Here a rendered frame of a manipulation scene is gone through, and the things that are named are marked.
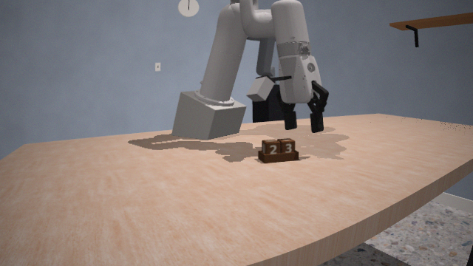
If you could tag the brown wooden tray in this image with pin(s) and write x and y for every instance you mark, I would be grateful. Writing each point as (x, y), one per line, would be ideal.
(276, 158)

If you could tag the brown cube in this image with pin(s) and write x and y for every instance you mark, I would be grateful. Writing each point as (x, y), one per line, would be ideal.
(287, 145)
(270, 146)

